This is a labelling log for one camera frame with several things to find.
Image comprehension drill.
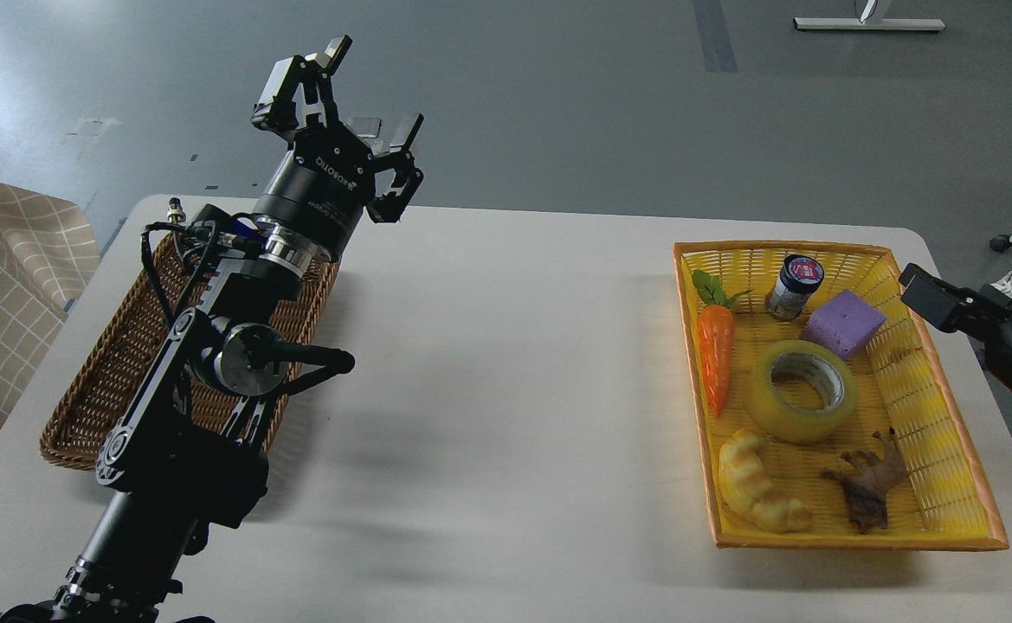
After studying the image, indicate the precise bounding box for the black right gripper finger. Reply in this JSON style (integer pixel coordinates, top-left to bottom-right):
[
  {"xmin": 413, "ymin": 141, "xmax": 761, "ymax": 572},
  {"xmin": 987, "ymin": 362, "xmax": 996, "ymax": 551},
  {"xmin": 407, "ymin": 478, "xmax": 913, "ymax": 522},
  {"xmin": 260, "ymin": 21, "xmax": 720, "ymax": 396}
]
[{"xmin": 898, "ymin": 263, "xmax": 1012, "ymax": 335}]

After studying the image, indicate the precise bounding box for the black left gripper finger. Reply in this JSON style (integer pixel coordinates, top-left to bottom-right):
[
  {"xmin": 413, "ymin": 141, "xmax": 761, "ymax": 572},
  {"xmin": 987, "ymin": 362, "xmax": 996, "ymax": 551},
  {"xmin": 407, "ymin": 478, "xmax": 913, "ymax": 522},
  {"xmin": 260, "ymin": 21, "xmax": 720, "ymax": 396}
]
[
  {"xmin": 366, "ymin": 113, "xmax": 425, "ymax": 223},
  {"xmin": 251, "ymin": 35, "xmax": 354, "ymax": 145}
]

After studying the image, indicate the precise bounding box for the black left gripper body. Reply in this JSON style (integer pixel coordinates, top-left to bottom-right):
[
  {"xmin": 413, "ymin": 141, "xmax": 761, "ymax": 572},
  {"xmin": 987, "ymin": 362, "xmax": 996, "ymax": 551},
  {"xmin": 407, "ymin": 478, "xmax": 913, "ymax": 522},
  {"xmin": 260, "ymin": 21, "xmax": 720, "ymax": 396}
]
[{"xmin": 254, "ymin": 121, "xmax": 374, "ymax": 260}]

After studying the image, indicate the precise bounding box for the yellow tape roll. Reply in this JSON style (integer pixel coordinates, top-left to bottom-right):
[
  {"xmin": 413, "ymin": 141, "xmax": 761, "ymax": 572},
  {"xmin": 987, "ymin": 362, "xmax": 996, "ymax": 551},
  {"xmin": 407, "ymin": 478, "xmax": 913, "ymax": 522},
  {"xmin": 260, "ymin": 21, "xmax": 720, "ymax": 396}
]
[{"xmin": 744, "ymin": 340, "xmax": 859, "ymax": 445}]

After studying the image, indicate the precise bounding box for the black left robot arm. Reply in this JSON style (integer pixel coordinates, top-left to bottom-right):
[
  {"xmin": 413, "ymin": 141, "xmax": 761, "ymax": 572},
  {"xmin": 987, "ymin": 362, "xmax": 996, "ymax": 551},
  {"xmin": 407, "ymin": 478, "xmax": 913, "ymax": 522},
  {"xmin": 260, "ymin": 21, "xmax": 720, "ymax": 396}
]
[{"xmin": 2, "ymin": 35, "xmax": 423, "ymax": 622}]

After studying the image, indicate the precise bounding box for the purple foam block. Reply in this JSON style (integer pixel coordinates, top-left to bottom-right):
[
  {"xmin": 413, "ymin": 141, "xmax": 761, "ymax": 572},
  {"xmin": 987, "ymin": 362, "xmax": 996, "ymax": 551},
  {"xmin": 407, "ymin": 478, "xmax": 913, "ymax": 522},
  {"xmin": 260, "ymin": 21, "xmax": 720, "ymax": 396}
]
[{"xmin": 799, "ymin": 289, "xmax": 888, "ymax": 360}]

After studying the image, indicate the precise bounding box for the small dark jar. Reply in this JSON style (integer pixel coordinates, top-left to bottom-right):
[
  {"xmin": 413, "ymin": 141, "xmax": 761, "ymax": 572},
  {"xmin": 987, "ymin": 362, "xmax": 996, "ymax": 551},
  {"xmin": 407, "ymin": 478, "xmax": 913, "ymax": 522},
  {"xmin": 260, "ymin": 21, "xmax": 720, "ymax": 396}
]
[{"xmin": 765, "ymin": 254, "xmax": 825, "ymax": 322}]

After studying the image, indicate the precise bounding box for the yellow plastic basket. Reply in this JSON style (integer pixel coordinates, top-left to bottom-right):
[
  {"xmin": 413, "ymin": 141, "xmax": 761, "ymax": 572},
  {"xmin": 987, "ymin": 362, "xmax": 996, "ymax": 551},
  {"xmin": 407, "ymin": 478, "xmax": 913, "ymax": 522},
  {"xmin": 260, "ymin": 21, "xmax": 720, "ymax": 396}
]
[{"xmin": 673, "ymin": 240, "xmax": 1009, "ymax": 551}]

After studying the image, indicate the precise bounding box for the orange toy carrot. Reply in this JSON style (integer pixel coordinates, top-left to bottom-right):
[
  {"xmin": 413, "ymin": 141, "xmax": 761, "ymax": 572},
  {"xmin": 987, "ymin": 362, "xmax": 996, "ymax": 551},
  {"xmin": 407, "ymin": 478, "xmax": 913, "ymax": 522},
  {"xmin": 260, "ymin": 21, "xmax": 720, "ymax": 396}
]
[{"xmin": 691, "ymin": 271, "xmax": 748, "ymax": 418}]

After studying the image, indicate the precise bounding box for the toy croissant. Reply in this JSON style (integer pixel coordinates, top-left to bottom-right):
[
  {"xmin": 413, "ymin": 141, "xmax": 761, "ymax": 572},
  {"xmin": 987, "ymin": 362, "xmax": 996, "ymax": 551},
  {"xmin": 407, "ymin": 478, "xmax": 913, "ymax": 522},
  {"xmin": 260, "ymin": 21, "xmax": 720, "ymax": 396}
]
[{"xmin": 719, "ymin": 428, "xmax": 813, "ymax": 533}]

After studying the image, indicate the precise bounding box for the white metal stand base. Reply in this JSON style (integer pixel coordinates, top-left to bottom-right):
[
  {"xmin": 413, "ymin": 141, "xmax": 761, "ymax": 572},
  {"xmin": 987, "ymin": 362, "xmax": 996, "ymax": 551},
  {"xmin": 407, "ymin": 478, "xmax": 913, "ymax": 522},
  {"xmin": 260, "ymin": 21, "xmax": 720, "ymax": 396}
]
[{"xmin": 793, "ymin": 1, "xmax": 946, "ymax": 33}]

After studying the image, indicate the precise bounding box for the brown wicker basket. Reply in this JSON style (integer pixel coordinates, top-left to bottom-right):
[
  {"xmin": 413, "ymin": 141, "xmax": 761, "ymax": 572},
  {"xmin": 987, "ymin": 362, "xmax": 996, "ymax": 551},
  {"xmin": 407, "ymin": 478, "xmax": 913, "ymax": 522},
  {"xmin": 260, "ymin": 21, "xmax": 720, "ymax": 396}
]
[{"xmin": 40, "ymin": 235, "xmax": 340, "ymax": 471}]

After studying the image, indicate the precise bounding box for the beige checkered cloth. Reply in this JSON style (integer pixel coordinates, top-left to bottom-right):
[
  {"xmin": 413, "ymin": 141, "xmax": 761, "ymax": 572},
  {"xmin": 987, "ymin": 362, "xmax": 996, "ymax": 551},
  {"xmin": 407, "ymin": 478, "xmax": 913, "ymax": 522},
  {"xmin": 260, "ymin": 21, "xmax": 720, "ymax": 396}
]
[{"xmin": 0, "ymin": 183, "xmax": 100, "ymax": 429}]

